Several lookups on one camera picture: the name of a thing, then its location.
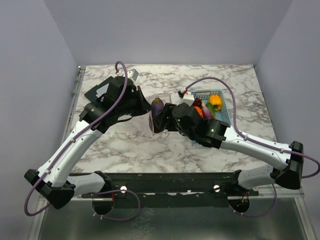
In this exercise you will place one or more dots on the clear pink zip top bag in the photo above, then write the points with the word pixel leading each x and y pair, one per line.
pixel 161 116

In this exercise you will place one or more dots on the light blue plastic basket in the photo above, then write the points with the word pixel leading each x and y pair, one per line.
pixel 218 127

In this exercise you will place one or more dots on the yellow toy bell pepper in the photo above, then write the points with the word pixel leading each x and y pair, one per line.
pixel 216 101

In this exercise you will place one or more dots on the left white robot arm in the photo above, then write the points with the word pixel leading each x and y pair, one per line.
pixel 52 180

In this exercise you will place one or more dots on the orange toy pumpkin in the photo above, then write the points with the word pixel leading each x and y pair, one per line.
pixel 199 110

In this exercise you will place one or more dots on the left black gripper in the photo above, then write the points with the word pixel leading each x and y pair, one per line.
pixel 144 104

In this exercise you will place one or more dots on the dark purple toy eggplant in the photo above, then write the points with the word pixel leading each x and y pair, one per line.
pixel 157 106

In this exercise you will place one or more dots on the black foam pad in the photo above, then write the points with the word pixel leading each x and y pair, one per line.
pixel 91 94

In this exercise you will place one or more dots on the aluminium rail frame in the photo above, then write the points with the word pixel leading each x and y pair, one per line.
pixel 131 147

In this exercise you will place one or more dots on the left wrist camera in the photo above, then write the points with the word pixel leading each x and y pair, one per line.
pixel 132 74

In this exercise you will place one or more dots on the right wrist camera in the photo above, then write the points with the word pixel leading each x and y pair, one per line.
pixel 186 97

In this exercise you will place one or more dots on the dark red toy grapes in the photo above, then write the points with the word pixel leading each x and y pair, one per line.
pixel 197 103

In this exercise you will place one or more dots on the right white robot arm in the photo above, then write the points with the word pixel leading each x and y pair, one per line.
pixel 284 162

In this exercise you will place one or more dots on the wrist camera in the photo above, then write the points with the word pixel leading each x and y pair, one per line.
pixel 132 74
pixel 186 97

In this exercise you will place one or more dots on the green orange toy mango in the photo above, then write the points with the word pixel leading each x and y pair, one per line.
pixel 211 108

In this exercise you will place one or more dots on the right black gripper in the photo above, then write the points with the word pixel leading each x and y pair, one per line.
pixel 169 108

